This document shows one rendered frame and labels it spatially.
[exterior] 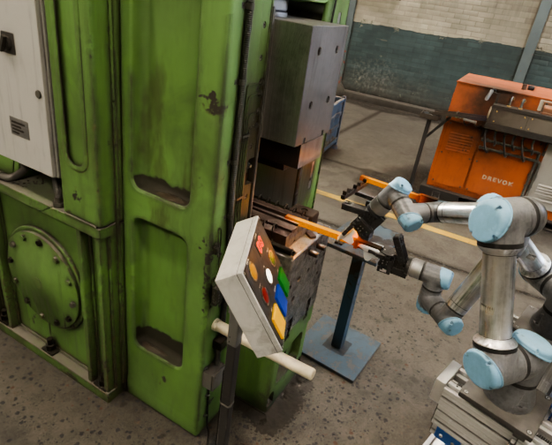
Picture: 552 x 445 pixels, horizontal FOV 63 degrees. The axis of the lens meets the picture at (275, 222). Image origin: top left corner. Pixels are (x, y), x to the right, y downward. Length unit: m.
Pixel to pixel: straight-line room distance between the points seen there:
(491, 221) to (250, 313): 0.68
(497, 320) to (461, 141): 3.97
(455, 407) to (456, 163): 3.87
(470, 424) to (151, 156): 1.43
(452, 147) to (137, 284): 3.98
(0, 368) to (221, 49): 1.97
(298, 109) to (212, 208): 0.45
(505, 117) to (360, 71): 5.09
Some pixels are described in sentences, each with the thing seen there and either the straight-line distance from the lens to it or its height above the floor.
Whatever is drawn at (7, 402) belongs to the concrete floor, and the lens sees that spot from 2.58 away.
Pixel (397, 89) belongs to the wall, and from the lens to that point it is 9.50.
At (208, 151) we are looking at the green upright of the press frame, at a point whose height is 1.36.
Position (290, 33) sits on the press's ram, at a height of 1.73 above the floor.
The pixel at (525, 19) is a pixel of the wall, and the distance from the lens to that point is 9.15.
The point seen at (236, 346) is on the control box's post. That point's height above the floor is 0.81.
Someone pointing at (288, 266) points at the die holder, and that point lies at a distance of 1.82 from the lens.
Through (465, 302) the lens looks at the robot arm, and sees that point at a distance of 1.70.
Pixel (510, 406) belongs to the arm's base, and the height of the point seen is 0.84.
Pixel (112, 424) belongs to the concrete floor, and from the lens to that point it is 2.38.
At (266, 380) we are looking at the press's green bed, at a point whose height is 0.22.
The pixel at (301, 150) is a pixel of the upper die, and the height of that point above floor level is 1.34.
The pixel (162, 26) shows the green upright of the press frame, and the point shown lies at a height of 1.70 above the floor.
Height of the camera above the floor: 1.86
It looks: 27 degrees down
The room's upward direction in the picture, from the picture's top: 8 degrees clockwise
